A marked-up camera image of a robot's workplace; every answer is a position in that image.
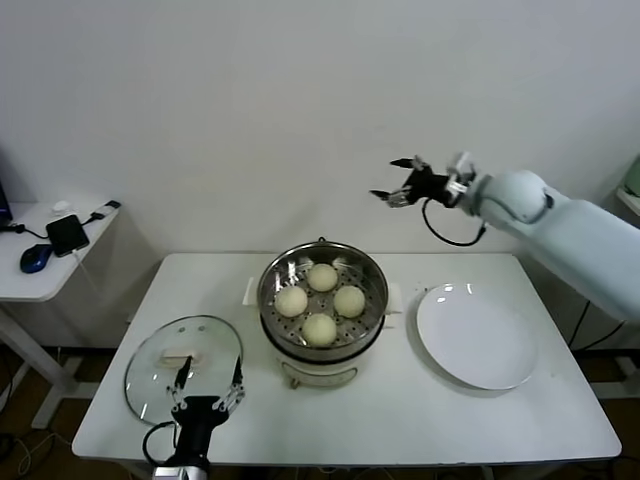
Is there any blue computer mouse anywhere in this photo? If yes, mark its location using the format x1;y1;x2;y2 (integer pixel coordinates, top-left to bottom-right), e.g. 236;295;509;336
20;243;54;274

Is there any beige desk with shelf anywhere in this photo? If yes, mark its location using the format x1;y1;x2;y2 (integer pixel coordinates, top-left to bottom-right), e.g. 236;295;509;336
562;187;640;401

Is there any glass pot lid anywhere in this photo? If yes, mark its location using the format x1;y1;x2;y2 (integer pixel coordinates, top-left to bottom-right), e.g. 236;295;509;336
124;314;245;427

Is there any white steamed baozi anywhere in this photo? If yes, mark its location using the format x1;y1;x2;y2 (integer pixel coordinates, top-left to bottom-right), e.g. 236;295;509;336
301;312;338;348
274;286;309;319
306;263;339;292
332;285;367;319

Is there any pale green container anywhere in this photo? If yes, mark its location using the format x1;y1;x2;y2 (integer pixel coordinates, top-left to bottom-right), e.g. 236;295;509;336
622;155;640;199

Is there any black cable with adapter block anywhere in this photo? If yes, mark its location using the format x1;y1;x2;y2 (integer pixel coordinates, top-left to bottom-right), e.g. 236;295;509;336
568;299;631;351

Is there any white phone charging cable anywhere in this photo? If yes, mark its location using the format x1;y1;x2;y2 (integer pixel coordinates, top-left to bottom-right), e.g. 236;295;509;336
72;249;101;301

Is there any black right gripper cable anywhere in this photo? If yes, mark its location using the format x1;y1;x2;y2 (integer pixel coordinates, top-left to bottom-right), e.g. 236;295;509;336
422;197;489;247

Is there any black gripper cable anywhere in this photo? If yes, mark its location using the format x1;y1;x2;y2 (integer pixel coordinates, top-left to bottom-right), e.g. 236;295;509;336
143;422;181;466
422;197;489;247

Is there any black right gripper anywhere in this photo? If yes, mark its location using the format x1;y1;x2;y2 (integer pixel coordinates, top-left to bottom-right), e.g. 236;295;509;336
368;155;451;207

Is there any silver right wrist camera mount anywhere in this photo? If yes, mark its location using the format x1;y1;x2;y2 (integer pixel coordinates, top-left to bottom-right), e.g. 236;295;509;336
446;150;479;199

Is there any cream electric cooker base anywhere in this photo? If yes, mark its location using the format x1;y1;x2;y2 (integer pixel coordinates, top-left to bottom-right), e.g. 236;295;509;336
259;314;399;390

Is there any white side desk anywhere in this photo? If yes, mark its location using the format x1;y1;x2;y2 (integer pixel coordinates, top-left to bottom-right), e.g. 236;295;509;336
0;201;121;431

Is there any white oval plate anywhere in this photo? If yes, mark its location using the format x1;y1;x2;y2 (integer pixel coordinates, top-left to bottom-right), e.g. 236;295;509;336
409;282;540;392

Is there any steel steamer basket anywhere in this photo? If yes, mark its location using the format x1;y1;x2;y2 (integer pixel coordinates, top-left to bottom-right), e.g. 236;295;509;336
243;242;405;357

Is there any black smartphone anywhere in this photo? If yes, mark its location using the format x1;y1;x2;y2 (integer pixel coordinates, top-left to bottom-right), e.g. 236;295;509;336
45;214;91;258

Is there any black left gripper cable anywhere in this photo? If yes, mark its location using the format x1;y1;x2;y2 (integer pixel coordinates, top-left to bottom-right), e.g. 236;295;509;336
143;422;181;466

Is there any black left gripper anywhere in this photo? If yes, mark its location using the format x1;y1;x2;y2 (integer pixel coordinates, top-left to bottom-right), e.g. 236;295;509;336
166;354;248;464

